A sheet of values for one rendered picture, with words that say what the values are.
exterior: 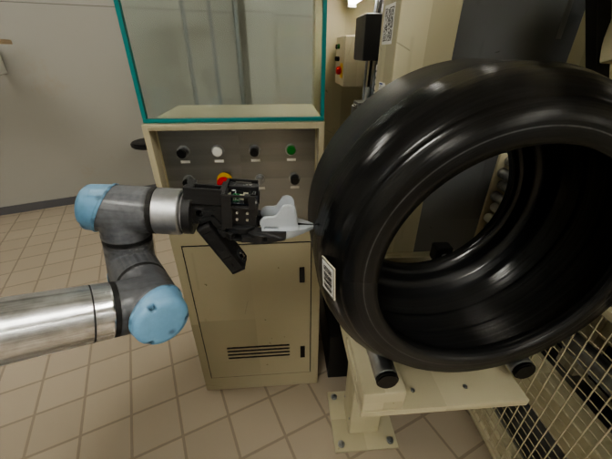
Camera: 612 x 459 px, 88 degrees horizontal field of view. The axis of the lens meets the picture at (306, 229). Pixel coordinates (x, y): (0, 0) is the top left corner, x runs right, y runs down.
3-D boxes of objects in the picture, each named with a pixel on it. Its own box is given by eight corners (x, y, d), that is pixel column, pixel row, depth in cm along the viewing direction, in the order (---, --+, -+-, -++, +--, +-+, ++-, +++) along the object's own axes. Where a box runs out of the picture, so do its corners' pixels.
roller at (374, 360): (362, 268, 91) (355, 280, 93) (347, 264, 90) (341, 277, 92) (403, 376, 61) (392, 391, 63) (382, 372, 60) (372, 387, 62)
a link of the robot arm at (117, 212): (102, 222, 55) (93, 175, 52) (168, 226, 56) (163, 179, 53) (76, 243, 48) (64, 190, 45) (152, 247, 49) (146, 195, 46)
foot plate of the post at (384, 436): (327, 392, 154) (327, 390, 153) (381, 389, 156) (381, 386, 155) (335, 453, 131) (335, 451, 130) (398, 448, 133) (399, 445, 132)
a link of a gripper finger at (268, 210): (316, 201, 52) (260, 198, 51) (312, 232, 55) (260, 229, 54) (314, 194, 55) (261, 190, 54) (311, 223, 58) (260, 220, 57)
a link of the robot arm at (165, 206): (153, 242, 50) (168, 218, 57) (183, 243, 50) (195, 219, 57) (147, 198, 46) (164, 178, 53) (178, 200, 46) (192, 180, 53)
